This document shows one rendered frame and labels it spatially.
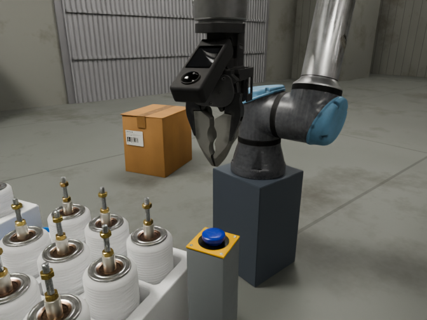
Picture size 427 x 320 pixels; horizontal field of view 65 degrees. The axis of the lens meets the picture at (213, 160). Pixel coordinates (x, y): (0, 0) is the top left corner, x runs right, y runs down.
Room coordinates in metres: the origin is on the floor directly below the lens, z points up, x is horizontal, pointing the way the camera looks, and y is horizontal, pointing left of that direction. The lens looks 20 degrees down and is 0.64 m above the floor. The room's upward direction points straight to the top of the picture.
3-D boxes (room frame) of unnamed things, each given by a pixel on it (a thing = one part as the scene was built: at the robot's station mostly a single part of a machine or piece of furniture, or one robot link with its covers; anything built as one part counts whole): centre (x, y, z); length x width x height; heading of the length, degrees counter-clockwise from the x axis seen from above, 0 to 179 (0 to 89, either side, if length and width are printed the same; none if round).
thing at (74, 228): (0.71, 0.35, 0.16); 0.10 x 0.10 x 0.18
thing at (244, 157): (0.87, -0.12, 0.35); 0.15 x 0.15 x 0.10
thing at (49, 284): (0.40, 0.24, 0.30); 0.01 x 0.01 x 0.08
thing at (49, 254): (0.56, 0.29, 0.25); 0.08 x 0.08 x 0.01
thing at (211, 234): (0.50, 0.00, 0.32); 0.04 x 0.04 x 0.02
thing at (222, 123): (0.51, -0.02, 0.50); 0.06 x 0.03 x 0.09; 154
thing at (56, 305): (0.40, 0.24, 0.26); 0.02 x 0.02 x 0.03
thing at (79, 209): (0.71, 0.35, 0.25); 0.08 x 0.08 x 0.01
